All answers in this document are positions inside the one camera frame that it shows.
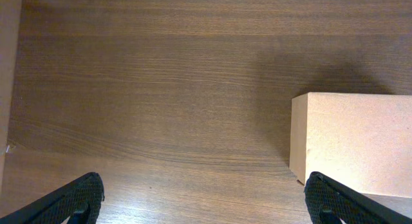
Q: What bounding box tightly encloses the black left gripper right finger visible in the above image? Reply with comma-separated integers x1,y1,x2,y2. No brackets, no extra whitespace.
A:
304,171,411,224

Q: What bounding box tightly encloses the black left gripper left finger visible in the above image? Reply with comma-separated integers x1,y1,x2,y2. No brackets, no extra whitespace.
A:
1,172,104,224

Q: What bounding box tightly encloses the brown cardboard box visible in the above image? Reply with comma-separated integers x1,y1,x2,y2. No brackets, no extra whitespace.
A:
289,92,411,198

